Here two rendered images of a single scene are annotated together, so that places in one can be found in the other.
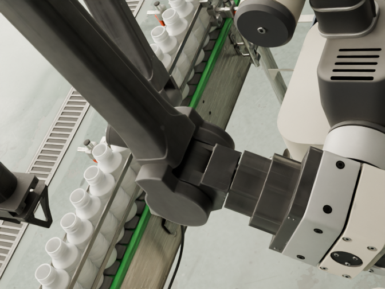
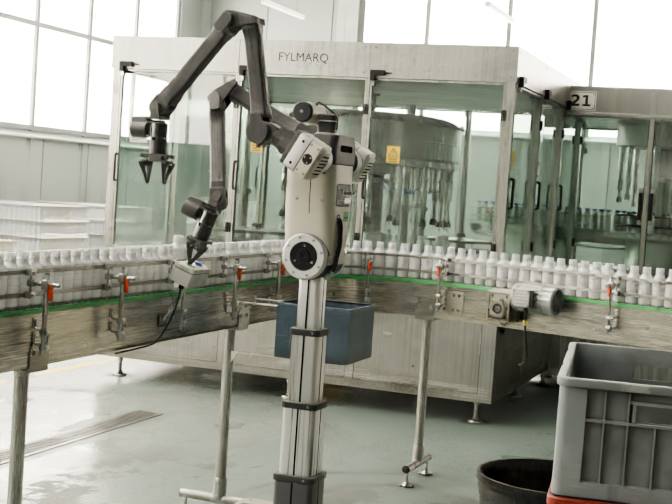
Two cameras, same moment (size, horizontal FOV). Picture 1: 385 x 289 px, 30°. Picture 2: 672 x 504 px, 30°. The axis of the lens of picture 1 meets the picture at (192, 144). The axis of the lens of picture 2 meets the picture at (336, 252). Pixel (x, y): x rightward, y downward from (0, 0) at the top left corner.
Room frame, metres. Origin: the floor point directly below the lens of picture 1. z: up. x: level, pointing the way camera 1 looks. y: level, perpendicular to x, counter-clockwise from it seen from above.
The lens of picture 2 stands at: (-3.21, 1.60, 1.43)
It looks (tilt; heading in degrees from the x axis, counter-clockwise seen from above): 3 degrees down; 334
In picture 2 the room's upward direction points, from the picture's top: 4 degrees clockwise
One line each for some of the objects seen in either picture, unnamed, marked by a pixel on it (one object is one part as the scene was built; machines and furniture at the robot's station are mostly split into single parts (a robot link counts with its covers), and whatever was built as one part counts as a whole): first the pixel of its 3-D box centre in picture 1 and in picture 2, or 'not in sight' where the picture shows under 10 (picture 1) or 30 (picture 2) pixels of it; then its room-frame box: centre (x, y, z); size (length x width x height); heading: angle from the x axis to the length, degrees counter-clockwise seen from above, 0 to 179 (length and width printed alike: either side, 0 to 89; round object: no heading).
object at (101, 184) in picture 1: (109, 193); (145, 269); (1.11, 0.21, 1.08); 0.06 x 0.06 x 0.17
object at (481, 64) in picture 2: not in sight; (359, 221); (5.17, -2.73, 1.18); 2.88 x 2.73 x 2.35; 44
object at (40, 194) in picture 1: (28, 208); (161, 170); (0.82, 0.27, 1.44); 0.07 x 0.07 x 0.09; 44
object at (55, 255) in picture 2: not in sight; (53, 276); (0.70, 0.64, 1.08); 0.06 x 0.06 x 0.17
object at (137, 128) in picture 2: not in sight; (148, 120); (0.86, 0.31, 1.60); 0.12 x 0.09 x 0.12; 44
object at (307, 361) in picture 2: not in sight; (305, 386); (0.63, -0.23, 0.74); 0.11 x 0.11 x 0.40; 44
